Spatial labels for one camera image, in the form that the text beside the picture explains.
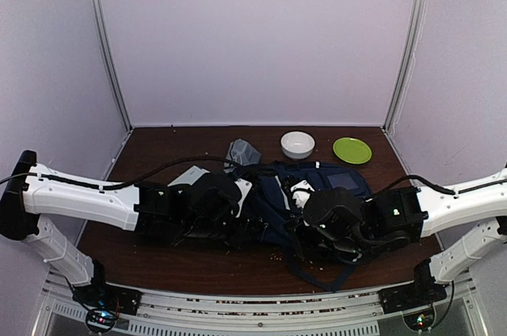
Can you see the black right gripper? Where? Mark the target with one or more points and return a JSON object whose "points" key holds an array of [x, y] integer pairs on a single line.
{"points": [[303, 247]]}

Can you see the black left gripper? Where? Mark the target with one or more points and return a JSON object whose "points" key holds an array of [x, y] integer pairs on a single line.
{"points": [[244, 236]]}

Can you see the navy blue student backpack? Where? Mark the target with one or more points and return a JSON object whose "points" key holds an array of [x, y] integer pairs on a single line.
{"points": [[285, 193]]}

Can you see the grey zip pouch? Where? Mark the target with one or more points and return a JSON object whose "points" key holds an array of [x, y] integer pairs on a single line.
{"points": [[241, 152]]}

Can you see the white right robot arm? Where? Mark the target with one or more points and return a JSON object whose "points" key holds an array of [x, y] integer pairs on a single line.
{"points": [[395, 217]]}

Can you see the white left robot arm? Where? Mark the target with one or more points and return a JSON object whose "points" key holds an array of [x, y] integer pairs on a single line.
{"points": [[199, 204]]}

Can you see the white ceramic bowl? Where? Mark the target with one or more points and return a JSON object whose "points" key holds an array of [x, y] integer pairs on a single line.
{"points": [[297, 145]]}

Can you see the green plate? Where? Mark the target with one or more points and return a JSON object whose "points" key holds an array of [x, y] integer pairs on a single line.
{"points": [[352, 150]]}

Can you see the front metal rail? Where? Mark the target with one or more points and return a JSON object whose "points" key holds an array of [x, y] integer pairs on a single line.
{"points": [[351, 312]]}

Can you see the right aluminium frame post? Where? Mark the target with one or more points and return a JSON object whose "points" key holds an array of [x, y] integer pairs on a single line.
{"points": [[406, 65]]}

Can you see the aluminium frame post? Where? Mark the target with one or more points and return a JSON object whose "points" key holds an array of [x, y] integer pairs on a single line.
{"points": [[406, 65], [110, 68]]}

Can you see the left aluminium frame post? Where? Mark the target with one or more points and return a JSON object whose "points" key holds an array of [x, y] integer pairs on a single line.
{"points": [[110, 68]]}

